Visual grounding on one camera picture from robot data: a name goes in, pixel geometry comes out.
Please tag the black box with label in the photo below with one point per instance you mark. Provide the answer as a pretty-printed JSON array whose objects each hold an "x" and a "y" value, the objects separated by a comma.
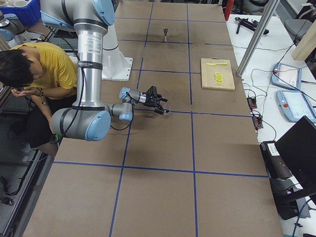
[{"x": 275, "y": 165}]

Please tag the blue teach pendant left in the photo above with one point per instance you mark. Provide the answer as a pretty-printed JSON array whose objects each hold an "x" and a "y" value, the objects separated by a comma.
[{"x": 286, "y": 76}]

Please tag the small glass beaker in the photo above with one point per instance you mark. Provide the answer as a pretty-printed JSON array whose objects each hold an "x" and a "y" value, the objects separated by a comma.
[{"x": 166, "y": 112}]

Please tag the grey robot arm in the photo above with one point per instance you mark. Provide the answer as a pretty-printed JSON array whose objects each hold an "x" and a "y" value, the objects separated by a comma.
[
  {"x": 98, "y": 58},
  {"x": 11, "y": 28}
]

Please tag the bamboo cutting board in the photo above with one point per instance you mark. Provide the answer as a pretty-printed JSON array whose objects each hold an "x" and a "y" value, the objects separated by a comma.
[{"x": 208, "y": 77}]

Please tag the blue teach pendant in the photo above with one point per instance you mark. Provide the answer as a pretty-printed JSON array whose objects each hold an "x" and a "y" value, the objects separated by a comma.
[
  {"x": 294, "y": 105},
  {"x": 286, "y": 76}
]

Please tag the red cylindrical tube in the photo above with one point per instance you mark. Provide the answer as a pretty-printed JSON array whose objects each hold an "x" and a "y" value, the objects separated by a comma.
[{"x": 228, "y": 9}]

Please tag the black folded tripod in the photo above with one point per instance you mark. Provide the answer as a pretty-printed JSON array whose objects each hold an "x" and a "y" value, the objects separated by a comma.
[{"x": 251, "y": 25}]

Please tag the steel jigger measuring cup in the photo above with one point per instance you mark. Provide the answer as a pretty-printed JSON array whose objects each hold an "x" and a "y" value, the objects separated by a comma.
[{"x": 165, "y": 31}]

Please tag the blue plastic bin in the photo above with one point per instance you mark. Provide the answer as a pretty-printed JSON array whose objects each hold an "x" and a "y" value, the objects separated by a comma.
[{"x": 28, "y": 15}]

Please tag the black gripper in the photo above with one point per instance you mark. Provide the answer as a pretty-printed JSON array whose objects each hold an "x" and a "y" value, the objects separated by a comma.
[{"x": 149, "y": 100}]

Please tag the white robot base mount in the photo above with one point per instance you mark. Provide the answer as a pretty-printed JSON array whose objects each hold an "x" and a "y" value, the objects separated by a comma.
[{"x": 116, "y": 66}]

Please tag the aluminium frame post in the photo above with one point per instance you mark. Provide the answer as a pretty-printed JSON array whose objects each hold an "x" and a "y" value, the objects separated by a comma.
[{"x": 264, "y": 20}]

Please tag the black computer monitor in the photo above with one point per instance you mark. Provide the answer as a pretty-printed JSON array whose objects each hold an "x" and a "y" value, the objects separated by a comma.
[{"x": 297, "y": 148}]

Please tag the orange circuit board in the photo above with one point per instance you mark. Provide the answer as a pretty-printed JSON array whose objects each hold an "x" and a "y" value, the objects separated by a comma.
[
  {"x": 252, "y": 103},
  {"x": 257, "y": 121}
]

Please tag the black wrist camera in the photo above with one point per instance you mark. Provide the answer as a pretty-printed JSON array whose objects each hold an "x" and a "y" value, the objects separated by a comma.
[{"x": 152, "y": 91}]

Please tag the yellow plastic knife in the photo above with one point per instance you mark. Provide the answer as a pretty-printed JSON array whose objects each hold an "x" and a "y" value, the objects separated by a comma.
[{"x": 217, "y": 64}]

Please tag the grey chair left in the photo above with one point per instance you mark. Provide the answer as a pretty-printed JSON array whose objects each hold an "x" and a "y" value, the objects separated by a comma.
[{"x": 299, "y": 26}]

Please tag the seated person yellow shirt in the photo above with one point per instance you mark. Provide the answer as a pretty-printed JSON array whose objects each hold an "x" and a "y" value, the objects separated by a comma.
[{"x": 44, "y": 72}]

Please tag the wooden plank upright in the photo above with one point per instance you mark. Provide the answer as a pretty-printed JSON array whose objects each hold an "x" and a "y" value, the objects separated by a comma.
[{"x": 306, "y": 44}]

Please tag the blue teach pendant right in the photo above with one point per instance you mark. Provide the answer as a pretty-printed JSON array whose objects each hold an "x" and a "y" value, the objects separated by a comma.
[{"x": 294, "y": 105}]

